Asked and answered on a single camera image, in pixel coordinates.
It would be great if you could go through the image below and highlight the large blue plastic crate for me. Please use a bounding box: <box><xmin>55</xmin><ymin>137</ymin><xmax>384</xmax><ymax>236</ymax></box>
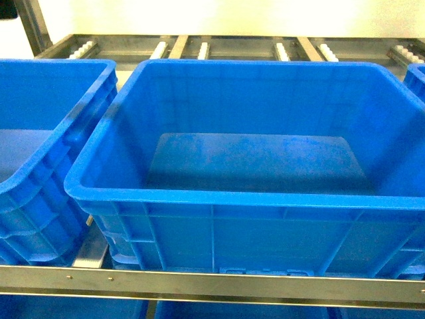
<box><xmin>64</xmin><ymin>60</ymin><xmax>424</xmax><ymax>280</ymax></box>

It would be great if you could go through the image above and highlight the metal roller rack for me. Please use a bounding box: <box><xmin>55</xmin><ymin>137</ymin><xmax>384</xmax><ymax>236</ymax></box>
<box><xmin>1</xmin><ymin>1</ymin><xmax>424</xmax><ymax>310</ymax></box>

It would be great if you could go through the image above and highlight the left blue plastic crate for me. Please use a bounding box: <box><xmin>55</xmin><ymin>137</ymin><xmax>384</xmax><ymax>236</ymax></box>
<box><xmin>1</xmin><ymin>59</ymin><xmax>118</xmax><ymax>266</ymax></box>

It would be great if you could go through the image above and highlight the right blue plastic crate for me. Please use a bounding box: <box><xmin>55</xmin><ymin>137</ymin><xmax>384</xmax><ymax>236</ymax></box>
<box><xmin>403</xmin><ymin>63</ymin><xmax>425</xmax><ymax>102</ymax></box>

